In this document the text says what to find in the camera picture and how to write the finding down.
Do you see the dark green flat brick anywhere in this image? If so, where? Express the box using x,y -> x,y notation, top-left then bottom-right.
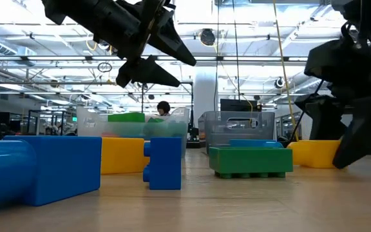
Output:
208,146 -> 294,180

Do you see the clear plastic container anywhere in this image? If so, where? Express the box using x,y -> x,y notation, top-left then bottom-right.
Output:
76,106 -> 191,159

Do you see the tall yellow brick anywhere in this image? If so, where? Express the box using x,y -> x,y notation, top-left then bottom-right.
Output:
287,139 -> 343,169

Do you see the grey translucent plastic bin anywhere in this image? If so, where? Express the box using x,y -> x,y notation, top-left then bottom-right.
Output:
197,110 -> 276,158

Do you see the small dark blue brick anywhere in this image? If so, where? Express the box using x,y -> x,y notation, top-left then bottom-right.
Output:
229,139 -> 284,149

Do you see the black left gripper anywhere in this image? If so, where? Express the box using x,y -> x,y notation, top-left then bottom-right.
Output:
72,0 -> 198,89

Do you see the green stepped brick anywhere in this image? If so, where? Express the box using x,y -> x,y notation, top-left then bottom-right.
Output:
107,111 -> 146,123

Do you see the person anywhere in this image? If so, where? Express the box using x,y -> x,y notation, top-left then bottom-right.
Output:
155,100 -> 173,117

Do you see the blue brick with side studs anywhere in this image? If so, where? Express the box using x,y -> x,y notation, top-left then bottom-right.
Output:
142,137 -> 184,191

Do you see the black background rig frame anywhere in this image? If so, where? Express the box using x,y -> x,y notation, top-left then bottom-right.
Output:
140,81 -> 195,148

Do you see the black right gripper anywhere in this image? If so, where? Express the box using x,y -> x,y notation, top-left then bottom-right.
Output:
294,34 -> 371,170

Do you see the yellow brick with round end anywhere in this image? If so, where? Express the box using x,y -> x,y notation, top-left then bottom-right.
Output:
100,137 -> 151,175

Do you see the yellow cable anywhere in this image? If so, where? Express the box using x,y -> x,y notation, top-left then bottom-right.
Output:
271,0 -> 301,142

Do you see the blue brick with cylinder end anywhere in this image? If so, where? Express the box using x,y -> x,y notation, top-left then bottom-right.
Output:
0,135 -> 103,209

